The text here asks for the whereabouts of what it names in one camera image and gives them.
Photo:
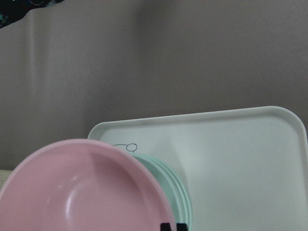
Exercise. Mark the white rabbit tray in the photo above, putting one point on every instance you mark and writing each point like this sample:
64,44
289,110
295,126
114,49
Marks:
244,169

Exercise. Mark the bottom green bowl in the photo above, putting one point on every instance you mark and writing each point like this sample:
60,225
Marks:
186,206

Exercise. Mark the small pink bowl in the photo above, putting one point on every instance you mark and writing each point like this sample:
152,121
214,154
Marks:
83,185

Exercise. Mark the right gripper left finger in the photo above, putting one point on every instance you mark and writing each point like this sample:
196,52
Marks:
165,227

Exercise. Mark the wooden cutting board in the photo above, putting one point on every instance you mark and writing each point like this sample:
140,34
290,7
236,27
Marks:
4,176

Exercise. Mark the middle green bowl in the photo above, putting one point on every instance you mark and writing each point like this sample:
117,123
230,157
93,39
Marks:
176,193

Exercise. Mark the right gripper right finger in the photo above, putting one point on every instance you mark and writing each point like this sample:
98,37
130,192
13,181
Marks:
182,227

